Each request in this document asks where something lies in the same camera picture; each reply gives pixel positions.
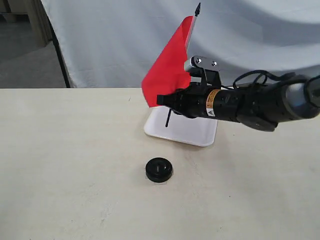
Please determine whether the black round flag base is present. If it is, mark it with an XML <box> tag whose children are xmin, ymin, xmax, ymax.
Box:
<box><xmin>145</xmin><ymin>157</ymin><xmax>173</xmax><ymax>183</ymax></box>

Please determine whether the beige cabinet in background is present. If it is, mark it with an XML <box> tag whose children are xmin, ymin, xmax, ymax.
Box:
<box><xmin>0</xmin><ymin>0</ymin><xmax>53</xmax><ymax>47</ymax></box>

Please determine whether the dark metal backdrop stand pole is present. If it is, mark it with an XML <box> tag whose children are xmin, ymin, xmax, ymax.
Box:
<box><xmin>49</xmin><ymin>21</ymin><xmax>71</xmax><ymax>88</ymax></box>

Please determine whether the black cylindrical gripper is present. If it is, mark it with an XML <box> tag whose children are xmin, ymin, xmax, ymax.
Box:
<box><xmin>156</xmin><ymin>84</ymin><xmax>242</xmax><ymax>123</ymax></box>

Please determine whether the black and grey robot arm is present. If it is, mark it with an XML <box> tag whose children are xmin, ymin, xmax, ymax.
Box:
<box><xmin>156</xmin><ymin>75</ymin><xmax>320</xmax><ymax>132</ymax></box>

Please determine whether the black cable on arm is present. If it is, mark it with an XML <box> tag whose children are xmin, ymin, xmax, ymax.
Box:
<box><xmin>219</xmin><ymin>69</ymin><xmax>296</xmax><ymax>90</ymax></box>

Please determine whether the white rectangular tray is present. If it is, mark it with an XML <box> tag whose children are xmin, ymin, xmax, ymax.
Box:
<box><xmin>143</xmin><ymin>106</ymin><xmax>218</xmax><ymax>147</ymax></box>

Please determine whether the white backdrop cloth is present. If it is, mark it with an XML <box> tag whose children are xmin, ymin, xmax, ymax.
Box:
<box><xmin>42</xmin><ymin>0</ymin><xmax>320</xmax><ymax>88</ymax></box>

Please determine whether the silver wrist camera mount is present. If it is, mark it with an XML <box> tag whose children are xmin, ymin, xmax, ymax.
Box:
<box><xmin>183</xmin><ymin>55</ymin><xmax>222</xmax><ymax>89</ymax></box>

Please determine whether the red flag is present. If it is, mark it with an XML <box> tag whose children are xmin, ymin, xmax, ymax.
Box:
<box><xmin>141</xmin><ymin>2</ymin><xmax>202</xmax><ymax>128</ymax></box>

